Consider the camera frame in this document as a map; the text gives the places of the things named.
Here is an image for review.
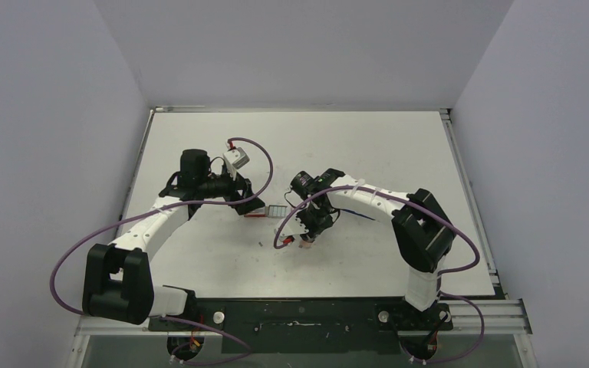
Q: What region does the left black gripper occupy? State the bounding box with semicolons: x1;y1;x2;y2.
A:
199;164;265;214

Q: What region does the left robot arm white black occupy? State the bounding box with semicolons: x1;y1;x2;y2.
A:
82;146;264;330

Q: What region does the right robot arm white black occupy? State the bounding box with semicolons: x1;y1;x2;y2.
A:
275;168;456;329

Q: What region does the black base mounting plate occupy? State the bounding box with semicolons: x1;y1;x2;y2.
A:
148;297;453;357

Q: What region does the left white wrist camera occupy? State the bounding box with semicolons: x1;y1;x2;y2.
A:
222;147;250;180

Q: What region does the aluminium frame rail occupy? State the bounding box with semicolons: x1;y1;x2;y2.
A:
75;299;533;337

